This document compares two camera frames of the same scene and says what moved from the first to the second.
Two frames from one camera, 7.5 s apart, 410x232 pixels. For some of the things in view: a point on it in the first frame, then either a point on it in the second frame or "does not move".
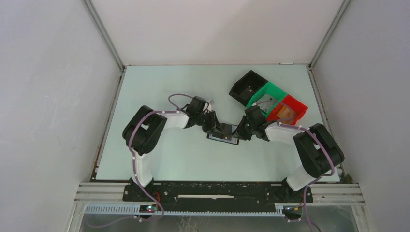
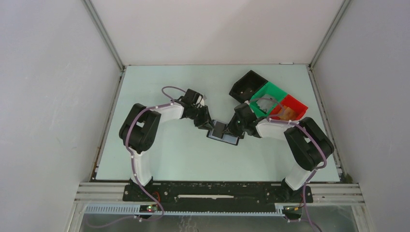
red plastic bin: x=299 y=109 does not move
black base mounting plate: x=216 y=196 does not move
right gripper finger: x=243 y=130 to x=234 y=128
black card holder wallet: x=226 y=136 does not move
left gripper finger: x=218 y=126 to x=209 y=120
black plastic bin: x=244 y=90 does not move
